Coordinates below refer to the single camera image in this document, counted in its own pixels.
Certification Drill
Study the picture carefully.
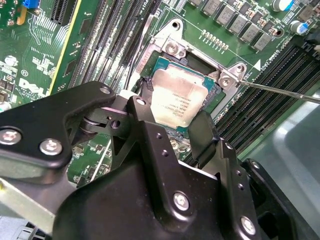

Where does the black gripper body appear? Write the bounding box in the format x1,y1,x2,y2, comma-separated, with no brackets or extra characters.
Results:
51,159,251,240

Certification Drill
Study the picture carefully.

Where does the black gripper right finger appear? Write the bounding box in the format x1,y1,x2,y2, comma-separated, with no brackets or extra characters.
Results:
187,109,298,240

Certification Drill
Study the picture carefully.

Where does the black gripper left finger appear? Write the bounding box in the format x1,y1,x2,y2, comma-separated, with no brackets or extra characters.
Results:
0,77,199,227

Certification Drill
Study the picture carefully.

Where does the silver CPU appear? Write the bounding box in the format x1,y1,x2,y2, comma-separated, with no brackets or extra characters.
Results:
149,56,217,131

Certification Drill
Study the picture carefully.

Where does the thin metal locking lever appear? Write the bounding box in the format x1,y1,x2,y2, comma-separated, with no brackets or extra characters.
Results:
234,79,320,105

